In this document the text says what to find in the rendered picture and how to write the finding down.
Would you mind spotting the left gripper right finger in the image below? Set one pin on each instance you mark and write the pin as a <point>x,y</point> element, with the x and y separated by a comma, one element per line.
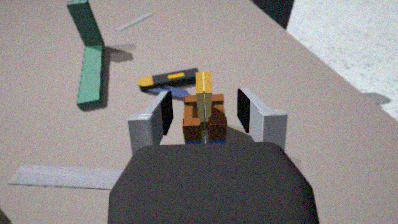
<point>263,123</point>

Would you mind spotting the green angled bar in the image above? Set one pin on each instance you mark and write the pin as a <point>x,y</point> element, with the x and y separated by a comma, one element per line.
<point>90,92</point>

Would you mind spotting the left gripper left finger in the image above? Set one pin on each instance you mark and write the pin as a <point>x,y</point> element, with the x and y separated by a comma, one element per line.
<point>149,127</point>

